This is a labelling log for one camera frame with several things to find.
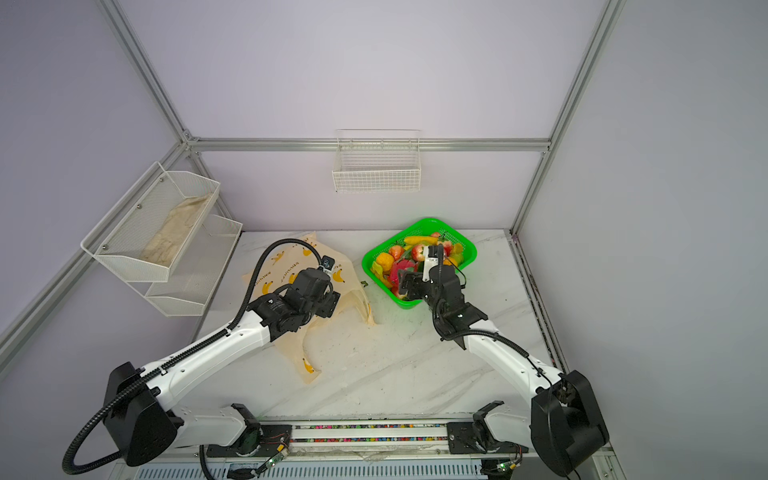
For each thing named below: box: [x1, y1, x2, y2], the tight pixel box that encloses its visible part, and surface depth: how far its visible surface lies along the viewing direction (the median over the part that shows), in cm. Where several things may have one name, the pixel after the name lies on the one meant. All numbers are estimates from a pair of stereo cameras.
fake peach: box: [390, 245, 405, 261], surface depth 103 cm
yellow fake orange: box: [376, 252, 395, 271], surface depth 100 cm
